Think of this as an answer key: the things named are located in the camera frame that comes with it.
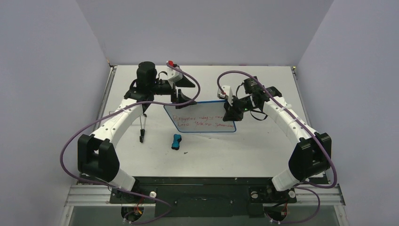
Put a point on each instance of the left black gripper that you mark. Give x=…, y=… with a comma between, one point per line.
x=183, y=83

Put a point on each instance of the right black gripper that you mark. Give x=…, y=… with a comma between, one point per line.
x=232, y=110

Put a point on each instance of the blue framed whiteboard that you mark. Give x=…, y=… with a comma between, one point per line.
x=203, y=117

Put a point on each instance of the blue and black eraser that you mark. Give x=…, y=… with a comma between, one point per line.
x=177, y=138

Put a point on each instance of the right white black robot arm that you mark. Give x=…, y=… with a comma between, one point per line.
x=311, y=149

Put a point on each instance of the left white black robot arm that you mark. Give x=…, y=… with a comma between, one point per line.
x=97, y=155

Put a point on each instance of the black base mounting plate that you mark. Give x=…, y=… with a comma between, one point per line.
x=207, y=197

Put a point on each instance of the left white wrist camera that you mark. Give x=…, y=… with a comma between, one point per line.
x=173, y=76

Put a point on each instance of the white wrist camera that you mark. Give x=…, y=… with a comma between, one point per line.
x=173, y=76
x=225, y=93

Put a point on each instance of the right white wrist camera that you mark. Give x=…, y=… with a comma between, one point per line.
x=225, y=93

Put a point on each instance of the wire whiteboard stand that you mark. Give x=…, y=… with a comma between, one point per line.
x=142, y=128

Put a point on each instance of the aluminium rail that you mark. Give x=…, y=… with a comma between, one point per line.
x=96, y=195

